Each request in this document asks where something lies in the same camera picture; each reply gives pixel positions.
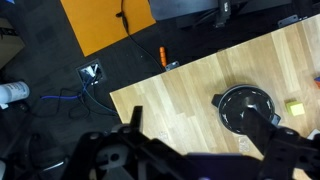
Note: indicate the black pot lid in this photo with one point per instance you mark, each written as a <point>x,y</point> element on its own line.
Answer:
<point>235,106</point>

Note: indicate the yellow-green wooden cube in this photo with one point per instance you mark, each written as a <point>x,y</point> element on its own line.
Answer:
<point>295,108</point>

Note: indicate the brown cardboard box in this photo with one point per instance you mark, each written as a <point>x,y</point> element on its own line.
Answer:
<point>9,45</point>

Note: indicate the floor outlet box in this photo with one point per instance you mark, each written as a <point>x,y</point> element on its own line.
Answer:
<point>90,71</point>

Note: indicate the clear plastic wrapper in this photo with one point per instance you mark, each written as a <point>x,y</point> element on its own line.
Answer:
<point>163,135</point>
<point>243,144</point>

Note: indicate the orange floor mat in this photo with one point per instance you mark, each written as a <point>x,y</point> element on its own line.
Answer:
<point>100,23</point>

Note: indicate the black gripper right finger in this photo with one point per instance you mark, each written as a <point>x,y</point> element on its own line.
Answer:
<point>286,153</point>

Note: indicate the metal table bracket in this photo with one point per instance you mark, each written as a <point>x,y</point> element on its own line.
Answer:
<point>172,65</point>
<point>288,20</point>

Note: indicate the black equipment base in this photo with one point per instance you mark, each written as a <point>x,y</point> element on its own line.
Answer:
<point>186,9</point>

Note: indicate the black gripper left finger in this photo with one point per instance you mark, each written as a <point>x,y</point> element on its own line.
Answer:
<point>133,150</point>

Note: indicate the white spray bottle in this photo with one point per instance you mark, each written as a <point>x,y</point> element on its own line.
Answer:
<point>13,92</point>

